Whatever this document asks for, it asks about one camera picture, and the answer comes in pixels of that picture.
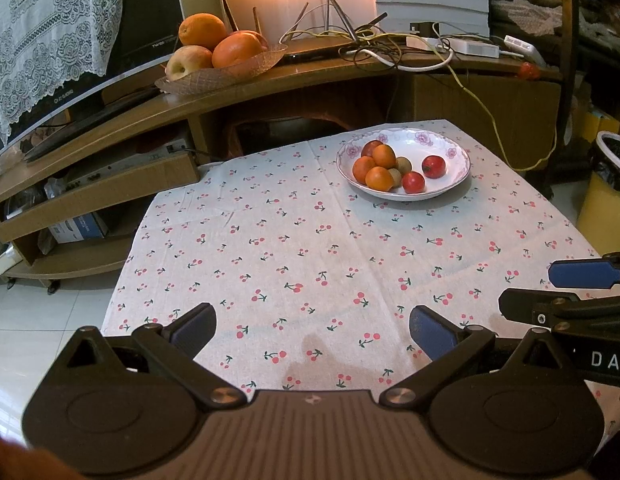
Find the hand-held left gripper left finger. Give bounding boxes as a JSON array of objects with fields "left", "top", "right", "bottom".
[{"left": 60, "top": 302, "right": 251, "bottom": 411}]

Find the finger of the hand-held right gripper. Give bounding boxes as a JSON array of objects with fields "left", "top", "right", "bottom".
[
  {"left": 498, "top": 287, "right": 620, "bottom": 334},
  {"left": 548, "top": 251, "right": 620, "bottom": 292}
]

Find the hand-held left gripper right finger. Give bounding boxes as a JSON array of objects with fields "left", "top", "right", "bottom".
[{"left": 379, "top": 304, "right": 570, "bottom": 408}]

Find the white floral plate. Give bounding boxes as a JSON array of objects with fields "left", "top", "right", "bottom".
[{"left": 336, "top": 128, "right": 471, "bottom": 203}]

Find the round red tomato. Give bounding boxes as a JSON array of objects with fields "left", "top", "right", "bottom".
[{"left": 422, "top": 155, "right": 447, "bottom": 179}]

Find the small orange tangerine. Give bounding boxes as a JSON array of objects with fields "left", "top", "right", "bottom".
[
  {"left": 365, "top": 166, "right": 395, "bottom": 192},
  {"left": 352, "top": 156, "right": 377, "bottom": 185},
  {"left": 372, "top": 144, "right": 397, "bottom": 169}
]

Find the yellow trash bin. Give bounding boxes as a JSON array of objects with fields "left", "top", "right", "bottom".
[{"left": 576, "top": 130, "right": 620, "bottom": 257}]

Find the black bin liner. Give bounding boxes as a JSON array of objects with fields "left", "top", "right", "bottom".
[{"left": 590, "top": 131, "right": 620, "bottom": 197}]

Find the cherry print tablecloth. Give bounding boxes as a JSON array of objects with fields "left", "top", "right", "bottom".
[{"left": 100, "top": 119, "right": 620, "bottom": 441}]

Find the blue and white box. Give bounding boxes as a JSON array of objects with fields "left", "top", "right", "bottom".
[{"left": 47, "top": 211, "right": 110, "bottom": 245}]

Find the grey set-top box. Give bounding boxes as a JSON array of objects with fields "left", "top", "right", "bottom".
[{"left": 64, "top": 141, "right": 191, "bottom": 184}]

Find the brown wooden pole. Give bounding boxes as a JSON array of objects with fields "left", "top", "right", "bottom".
[{"left": 552, "top": 0, "right": 581, "bottom": 202}]

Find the white adapter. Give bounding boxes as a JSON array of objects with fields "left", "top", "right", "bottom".
[{"left": 504, "top": 35, "right": 546, "bottom": 67}]

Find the clear glass fruit bowl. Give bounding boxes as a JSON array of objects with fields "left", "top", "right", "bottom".
[{"left": 155, "top": 42, "right": 289, "bottom": 96}]

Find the white power strip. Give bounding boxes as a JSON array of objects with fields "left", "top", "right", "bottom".
[{"left": 406, "top": 35, "right": 501, "bottom": 59}]

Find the dark cluttered shelf rack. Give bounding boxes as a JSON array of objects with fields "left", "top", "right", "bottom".
[{"left": 490, "top": 0, "right": 620, "bottom": 127}]

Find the yellow red apple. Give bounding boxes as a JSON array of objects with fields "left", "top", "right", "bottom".
[{"left": 165, "top": 45, "right": 214, "bottom": 82}]

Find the brown wooden TV stand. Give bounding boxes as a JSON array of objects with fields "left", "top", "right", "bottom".
[{"left": 0, "top": 42, "right": 565, "bottom": 288}]

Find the large orange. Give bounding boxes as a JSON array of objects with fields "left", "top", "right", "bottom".
[
  {"left": 211, "top": 32, "right": 265, "bottom": 70},
  {"left": 178, "top": 12, "right": 229, "bottom": 51}
]

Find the black router with antennas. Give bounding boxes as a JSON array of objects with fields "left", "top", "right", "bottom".
[{"left": 222, "top": 0, "right": 389, "bottom": 64}]

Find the black curved television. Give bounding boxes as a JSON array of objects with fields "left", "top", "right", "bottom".
[{"left": 0, "top": 0, "right": 191, "bottom": 163}]

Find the white lace cloth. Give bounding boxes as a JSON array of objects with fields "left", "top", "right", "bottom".
[{"left": 0, "top": 0, "right": 129, "bottom": 144}]

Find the bundle of cables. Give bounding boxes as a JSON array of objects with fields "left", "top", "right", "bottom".
[{"left": 280, "top": 27, "right": 559, "bottom": 172}]

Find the white cable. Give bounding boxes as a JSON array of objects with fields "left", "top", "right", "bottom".
[{"left": 379, "top": 49, "right": 457, "bottom": 72}]

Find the black cable tangle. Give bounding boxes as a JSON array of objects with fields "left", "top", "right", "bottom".
[{"left": 339, "top": 24, "right": 457, "bottom": 70}]

